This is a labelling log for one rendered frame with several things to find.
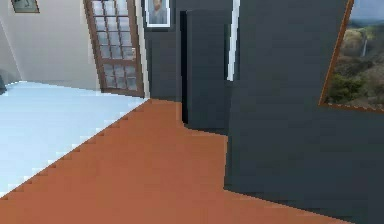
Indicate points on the white-framed portrait picture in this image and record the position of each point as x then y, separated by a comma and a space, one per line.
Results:
158, 12

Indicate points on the brown glass-paned room door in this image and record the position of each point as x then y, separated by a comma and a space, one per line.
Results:
115, 46

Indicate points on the brown-framed grey picture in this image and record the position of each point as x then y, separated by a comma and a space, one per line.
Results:
25, 5

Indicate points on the brown-framed landscape picture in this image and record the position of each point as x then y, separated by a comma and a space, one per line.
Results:
358, 66

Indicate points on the dark grey room door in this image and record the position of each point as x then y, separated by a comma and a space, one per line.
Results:
206, 70

